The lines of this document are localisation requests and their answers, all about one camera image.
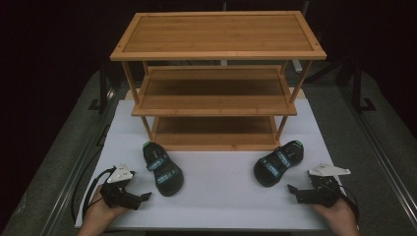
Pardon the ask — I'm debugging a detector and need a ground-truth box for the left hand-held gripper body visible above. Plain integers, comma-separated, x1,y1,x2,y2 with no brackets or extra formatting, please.
99,162,146,211

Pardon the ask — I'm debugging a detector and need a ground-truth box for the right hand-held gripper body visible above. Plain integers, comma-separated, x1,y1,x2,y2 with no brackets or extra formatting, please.
294,162,352,208

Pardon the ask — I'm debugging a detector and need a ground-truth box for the black sandal with green heel tab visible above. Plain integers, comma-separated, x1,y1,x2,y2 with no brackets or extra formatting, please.
142,141,185,198
253,140,305,188

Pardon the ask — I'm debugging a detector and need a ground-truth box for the three-tier wooden shoe rack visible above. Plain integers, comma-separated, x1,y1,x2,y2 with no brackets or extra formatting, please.
109,10,328,152

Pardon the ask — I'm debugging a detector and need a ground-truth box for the person's left hand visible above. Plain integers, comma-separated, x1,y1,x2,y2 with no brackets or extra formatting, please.
83,185,133,230

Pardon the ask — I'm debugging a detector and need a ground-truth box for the person's right hand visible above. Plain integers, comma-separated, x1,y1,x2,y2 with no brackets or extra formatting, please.
309,196,359,230

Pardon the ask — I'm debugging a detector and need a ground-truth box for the white foam board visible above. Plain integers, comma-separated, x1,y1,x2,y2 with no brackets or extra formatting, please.
74,97,360,232

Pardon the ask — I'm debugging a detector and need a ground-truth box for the tan board under rack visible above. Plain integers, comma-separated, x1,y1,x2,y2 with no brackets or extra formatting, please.
125,87,307,101

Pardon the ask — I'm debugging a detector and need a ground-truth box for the black metal stand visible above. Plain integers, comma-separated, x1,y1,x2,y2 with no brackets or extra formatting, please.
89,61,115,114
351,60,378,114

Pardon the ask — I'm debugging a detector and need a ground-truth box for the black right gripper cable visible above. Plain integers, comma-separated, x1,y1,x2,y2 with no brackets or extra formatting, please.
337,186,360,224

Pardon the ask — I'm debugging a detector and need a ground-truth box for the metal table rail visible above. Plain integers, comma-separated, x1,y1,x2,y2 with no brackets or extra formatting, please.
340,86,417,227
40,86,116,236

